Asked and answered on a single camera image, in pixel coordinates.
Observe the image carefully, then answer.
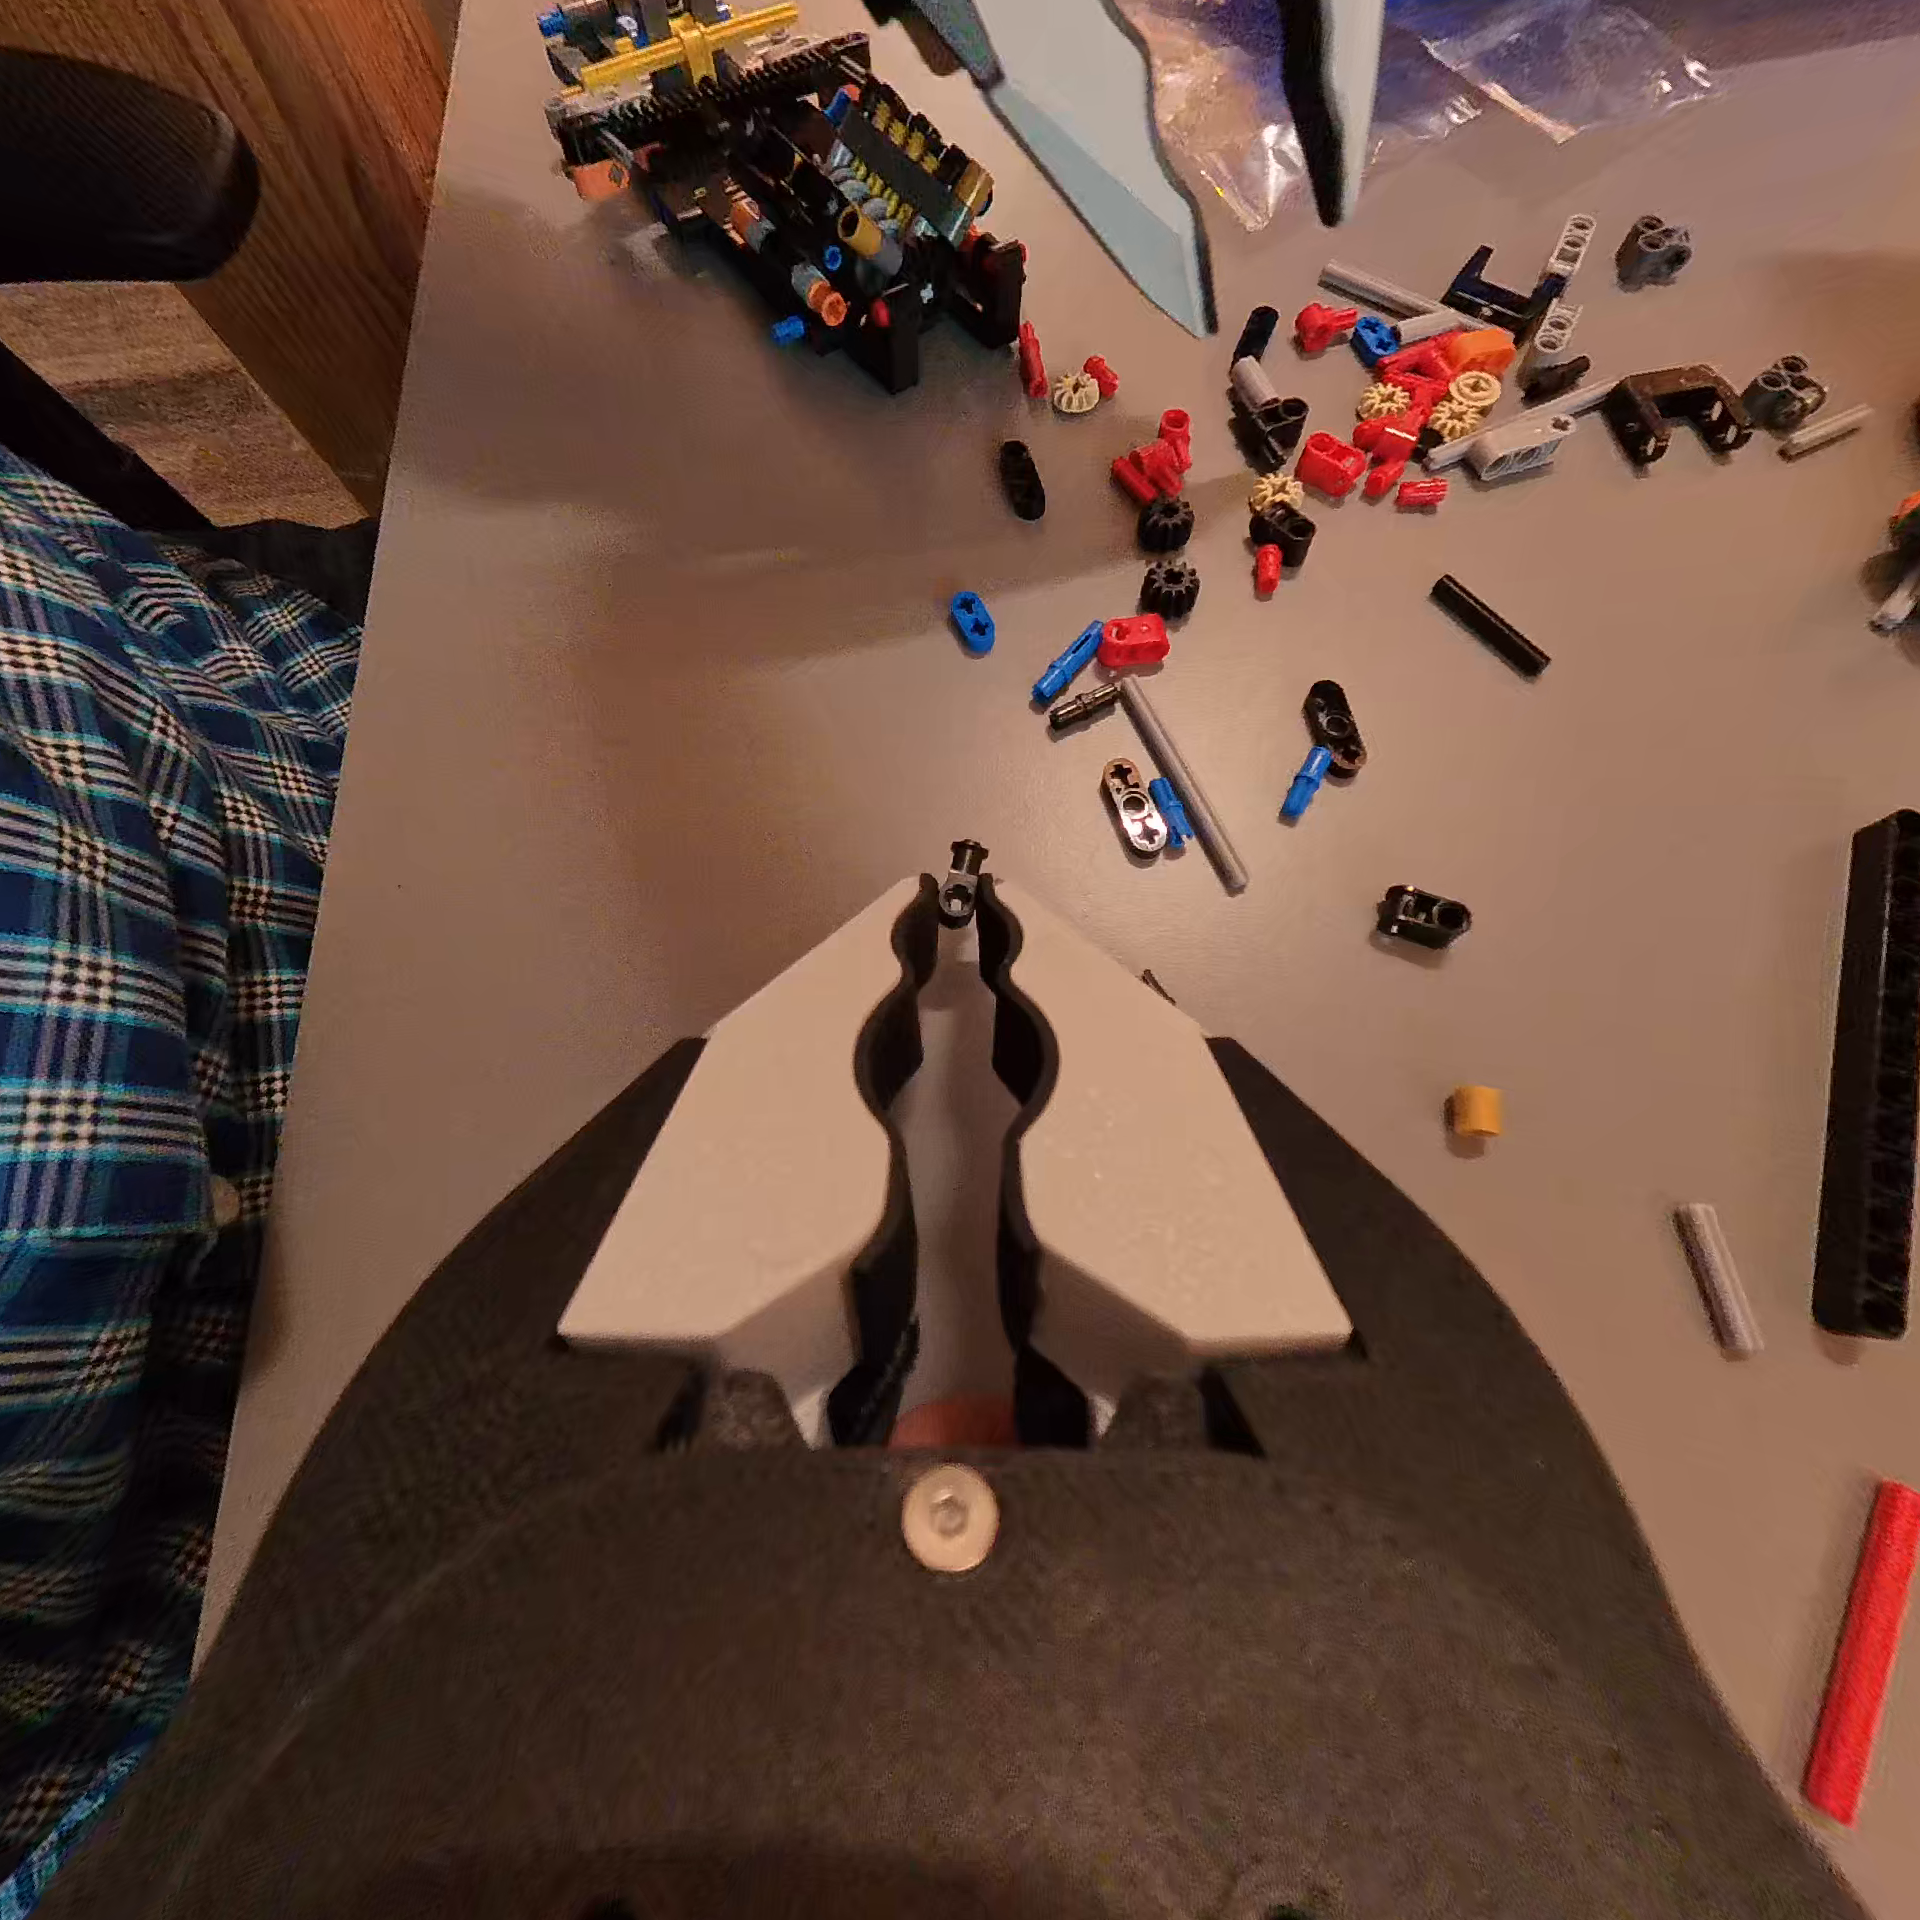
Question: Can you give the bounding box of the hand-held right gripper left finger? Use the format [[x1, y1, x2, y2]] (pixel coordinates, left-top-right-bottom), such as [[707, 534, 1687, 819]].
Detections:
[[558, 874, 962, 1451]]

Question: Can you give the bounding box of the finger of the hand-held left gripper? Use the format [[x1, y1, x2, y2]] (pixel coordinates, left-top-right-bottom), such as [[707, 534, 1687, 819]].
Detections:
[[866, 0, 1219, 339], [1275, 0, 1388, 231]]

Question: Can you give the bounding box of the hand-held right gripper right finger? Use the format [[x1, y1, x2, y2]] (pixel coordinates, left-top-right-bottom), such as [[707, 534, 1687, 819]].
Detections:
[[972, 874, 1356, 1451]]

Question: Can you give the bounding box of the lego engine car model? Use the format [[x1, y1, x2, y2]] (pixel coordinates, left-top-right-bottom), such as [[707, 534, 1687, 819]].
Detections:
[[536, 0, 1034, 401]]

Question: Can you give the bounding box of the long black lego beam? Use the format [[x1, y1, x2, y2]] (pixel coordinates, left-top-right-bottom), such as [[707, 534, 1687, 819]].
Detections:
[[1811, 811, 1920, 1341]]

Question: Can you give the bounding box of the pile of mixed lego pieces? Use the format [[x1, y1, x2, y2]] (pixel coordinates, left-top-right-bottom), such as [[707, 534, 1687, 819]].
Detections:
[[1111, 211, 1608, 602]]

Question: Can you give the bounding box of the grey three-hole lego liftarm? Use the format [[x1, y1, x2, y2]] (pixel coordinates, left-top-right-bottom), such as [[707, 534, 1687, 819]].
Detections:
[[1463, 412, 1578, 483]]

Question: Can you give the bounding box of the dark thin lego liftarm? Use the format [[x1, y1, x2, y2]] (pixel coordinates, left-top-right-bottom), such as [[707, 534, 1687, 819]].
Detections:
[[1100, 757, 1176, 858]]

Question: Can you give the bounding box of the long grey lego axle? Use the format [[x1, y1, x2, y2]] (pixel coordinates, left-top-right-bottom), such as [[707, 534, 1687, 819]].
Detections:
[[1119, 675, 1251, 898]]

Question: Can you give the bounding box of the short grey lego axle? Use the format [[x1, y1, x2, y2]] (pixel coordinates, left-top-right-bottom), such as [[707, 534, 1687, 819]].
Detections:
[[1675, 1203, 1765, 1357]]

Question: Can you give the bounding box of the black lego axle rod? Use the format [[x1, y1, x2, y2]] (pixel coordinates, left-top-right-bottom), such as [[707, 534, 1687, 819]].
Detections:
[[1428, 575, 1554, 679]]

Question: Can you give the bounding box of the grey lego gear assembly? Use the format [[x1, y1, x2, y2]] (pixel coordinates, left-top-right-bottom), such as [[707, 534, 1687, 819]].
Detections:
[[1861, 495, 1920, 632]]

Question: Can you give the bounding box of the red lego axle tube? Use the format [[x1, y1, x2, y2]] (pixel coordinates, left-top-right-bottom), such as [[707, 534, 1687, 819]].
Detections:
[[1800, 1481, 1920, 1824]]

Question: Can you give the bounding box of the large clear plastic bag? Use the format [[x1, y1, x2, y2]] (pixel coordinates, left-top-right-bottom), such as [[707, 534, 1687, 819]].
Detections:
[[1116, 0, 1712, 234]]

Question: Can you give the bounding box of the person's plaid shirt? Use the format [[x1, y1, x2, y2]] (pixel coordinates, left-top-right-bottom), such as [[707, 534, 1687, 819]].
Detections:
[[0, 442, 370, 1920]]

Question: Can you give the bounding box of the black office chair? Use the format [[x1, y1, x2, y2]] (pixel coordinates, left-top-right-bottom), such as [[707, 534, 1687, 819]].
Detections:
[[0, 45, 265, 534]]

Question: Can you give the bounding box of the black lego bracket piece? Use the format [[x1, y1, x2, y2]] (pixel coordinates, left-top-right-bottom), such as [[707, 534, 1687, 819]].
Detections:
[[1602, 366, 1754, 468]]

